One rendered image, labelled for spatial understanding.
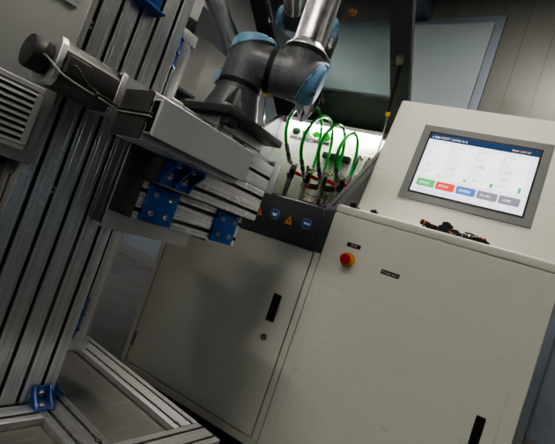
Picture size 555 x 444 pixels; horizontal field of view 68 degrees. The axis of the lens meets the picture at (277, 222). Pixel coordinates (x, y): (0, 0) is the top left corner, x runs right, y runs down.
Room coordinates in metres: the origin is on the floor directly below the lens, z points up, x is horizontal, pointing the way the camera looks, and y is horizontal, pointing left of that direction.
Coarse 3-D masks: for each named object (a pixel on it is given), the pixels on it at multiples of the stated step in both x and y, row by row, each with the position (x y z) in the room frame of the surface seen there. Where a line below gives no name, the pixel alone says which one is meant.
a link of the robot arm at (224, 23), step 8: (208, 0) 1.45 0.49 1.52; (216, 0) 1.44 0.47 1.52; (224, 0) 1.45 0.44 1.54; (208, 8) 1.47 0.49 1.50; (216, 8) 1.45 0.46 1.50; (224, 8) 1.46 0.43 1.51; (216, 16) 1.47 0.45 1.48; (224, 16) 1.47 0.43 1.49; (232, 16) 1.49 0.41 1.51; (216, 24) 1.49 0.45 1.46; (224, 24) 1.48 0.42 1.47; (232, 24) 1.49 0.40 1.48; (224, 32) 1.49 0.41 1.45; (232, 32) 1.49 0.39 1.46; (224, 40) 1.50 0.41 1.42; (232, 40) 1.50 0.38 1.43; (224, 48) 1.53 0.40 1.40
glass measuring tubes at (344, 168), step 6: (324, 156) 2.06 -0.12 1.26; (330, 156) 2.04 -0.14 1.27; (324, 162) 2.06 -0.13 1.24; (330, 162) 2.04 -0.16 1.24; (342, 162) 2.04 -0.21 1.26; (348, 162) 2.00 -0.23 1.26; (330, 168) 2.05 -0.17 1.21; (342, 168) 2.01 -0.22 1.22; (348, 168) 2.03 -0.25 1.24; (312, 192) 2.09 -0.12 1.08; (324, 192) 2.06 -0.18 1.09; (312, 198) 2.06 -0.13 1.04; (330, 198) 2.04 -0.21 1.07; (324, 204) 2.03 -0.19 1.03
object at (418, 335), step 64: (512, 128) 1.56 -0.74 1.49; (384, 192) 1.65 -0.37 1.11; (384, 256) 1.36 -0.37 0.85; (448, 256) 1.28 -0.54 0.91; (320, 320) 1.42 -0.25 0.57; (384, 320) 1.33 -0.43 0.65; (448, 320) 1.25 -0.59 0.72; (512, 320) 1.18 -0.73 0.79; (320, 384) 1.39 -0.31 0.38; (384, 384) 1.30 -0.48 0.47; (448, 384) 1.23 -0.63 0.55; (512, 384) 1.16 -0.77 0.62
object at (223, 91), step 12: (228, 84) 1.02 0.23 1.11; (240, 84) 1.02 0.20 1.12; (252, 84) 1.03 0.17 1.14; (216, 96) 1.01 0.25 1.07; (228, 96) 1.01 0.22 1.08; (240, 96) 1.01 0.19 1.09; (252, 96) 1.04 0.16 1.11; (240, 108) 1.01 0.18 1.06; (252, 108) 1.03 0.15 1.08; (252, 120) 1.04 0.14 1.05
